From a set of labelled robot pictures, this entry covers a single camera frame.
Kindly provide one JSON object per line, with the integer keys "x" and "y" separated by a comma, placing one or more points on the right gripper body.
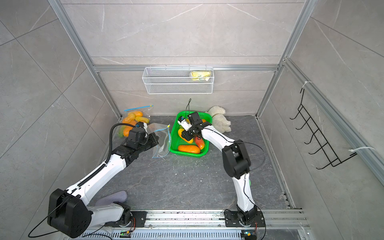
{"x": 190, "y": 134}

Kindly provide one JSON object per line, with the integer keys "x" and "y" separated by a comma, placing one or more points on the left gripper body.
{"x": 149, "y": 142}

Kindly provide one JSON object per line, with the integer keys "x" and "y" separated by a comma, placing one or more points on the clear zip-top bag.
{"x": 162, "y": 149}
{"x": 143, "y": 115}

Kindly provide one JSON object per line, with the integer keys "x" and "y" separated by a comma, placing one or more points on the yellow orange mango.
{"x": 130, "y": 117}

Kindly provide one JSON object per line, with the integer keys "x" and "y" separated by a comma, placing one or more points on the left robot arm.
{"x": 69, "y": 210}

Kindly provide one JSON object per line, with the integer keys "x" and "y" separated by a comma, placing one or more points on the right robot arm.
{"x": 236, "y": 163}

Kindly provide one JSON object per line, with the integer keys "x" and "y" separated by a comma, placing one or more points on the red mango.
{"x": 200, "y": 142}

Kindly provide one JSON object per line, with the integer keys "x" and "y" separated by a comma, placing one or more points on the orange mango at basket front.
{"x": 189, "y": 149}

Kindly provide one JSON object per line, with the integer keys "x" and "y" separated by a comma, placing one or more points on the green plastic basket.
{"x": 177, "y": 141}

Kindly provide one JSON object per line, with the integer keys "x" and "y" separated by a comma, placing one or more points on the white plush toy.
{"x": 219, "y": 121}

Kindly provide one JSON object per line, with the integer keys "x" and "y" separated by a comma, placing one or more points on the grey purple cloth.
{"x": 118, "y": 197}

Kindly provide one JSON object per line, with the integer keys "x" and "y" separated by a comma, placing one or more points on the yellow sponge in wire basket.
{"x": 201, "y": 75}

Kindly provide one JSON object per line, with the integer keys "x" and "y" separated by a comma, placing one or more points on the white wire wall basket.
{"x": 176, "y": 80}

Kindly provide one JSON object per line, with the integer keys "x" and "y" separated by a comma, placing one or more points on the metal base rail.
{"x": 206, "y": 225}

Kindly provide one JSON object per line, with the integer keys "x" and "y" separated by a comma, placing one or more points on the black wall hook rack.
{"x": 317, "y": 136}

